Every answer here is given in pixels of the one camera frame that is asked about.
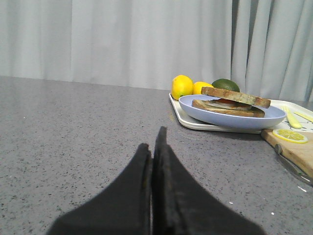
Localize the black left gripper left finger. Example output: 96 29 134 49
47 143 152 235

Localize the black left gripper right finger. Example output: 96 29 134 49
152 126 265 235

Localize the fried egg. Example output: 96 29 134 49
206 98 252 111

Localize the bread slice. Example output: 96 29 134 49
201 87 271 108
192 99 265 118

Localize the light blue plate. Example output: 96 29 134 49
179 94 286 130

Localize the white serving tray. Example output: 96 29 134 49
169 95 313 134

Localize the right yellow lemon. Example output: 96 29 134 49
192 81 213 94

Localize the yellow lemon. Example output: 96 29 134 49
171 74 194 100
192 81 213 94

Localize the left yellow lemon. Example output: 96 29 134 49
171 74 194 100

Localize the green lime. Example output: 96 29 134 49
212 78 240 92

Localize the wooden cutting board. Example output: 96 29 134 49
261 129 313 177

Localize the lemon slice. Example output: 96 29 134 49
272 129 308 144

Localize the yellow plastic fork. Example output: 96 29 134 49
281 106 302 129

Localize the yellow plastic knife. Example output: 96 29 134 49
294 112 313 122

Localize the white curtain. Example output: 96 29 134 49
0 0 313 101

